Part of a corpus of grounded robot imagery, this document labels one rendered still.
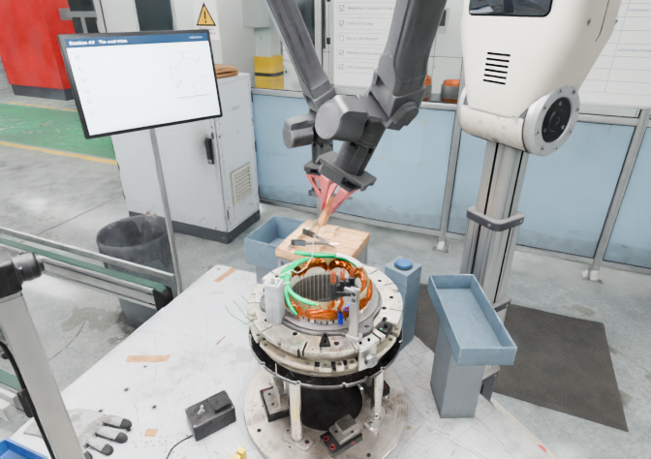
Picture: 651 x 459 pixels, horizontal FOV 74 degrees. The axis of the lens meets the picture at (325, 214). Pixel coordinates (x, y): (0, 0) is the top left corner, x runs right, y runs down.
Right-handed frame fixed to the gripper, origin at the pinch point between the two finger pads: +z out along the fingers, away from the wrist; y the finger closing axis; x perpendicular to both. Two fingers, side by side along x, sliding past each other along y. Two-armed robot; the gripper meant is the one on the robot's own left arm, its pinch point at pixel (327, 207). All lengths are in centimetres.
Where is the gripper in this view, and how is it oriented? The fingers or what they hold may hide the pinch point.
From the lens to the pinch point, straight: 81.6
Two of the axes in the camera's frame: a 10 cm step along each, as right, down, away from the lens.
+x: 4.4, -2.7, 8.6
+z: -4.0, 8.0, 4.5
